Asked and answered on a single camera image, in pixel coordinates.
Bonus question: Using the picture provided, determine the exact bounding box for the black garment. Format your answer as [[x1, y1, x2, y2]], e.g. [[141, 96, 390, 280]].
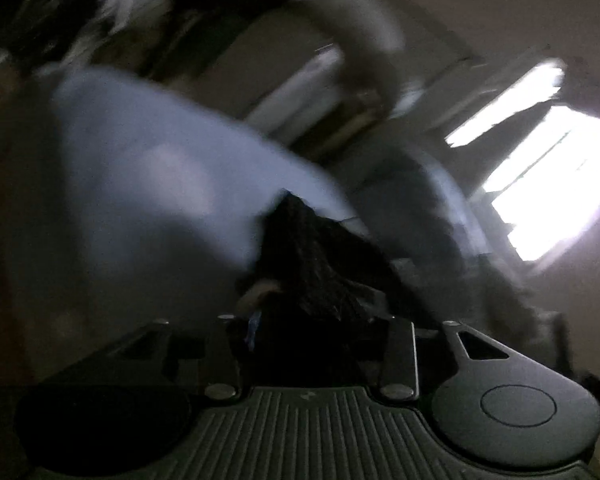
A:
[[240, 193, 430, 388]]

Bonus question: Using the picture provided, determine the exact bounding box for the bright window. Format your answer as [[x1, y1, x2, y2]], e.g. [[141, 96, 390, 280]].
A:
[[444, 58, 600, 268]]

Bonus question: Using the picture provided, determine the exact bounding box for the light blue bed sheet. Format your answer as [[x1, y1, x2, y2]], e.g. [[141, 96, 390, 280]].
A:
[[0, 66, 372, 361]]

